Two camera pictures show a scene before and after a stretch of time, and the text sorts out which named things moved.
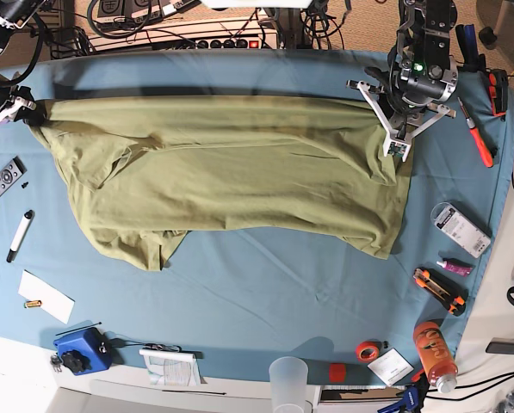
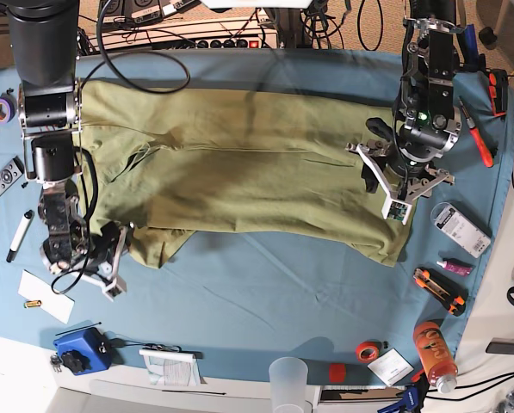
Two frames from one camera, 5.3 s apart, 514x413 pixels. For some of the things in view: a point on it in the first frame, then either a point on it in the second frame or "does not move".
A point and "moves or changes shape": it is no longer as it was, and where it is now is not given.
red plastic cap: [337, 372] does not move
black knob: [77, 362] does not move
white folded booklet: [170, 369] does not move
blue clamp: [410, 403] does not move
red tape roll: [367, 344] does not move
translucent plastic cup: [288, 385] does not move
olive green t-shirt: [148, 170] moves or changes shape
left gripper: [5, 103] to [98, 259]
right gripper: [404, 97] to [403, 158]
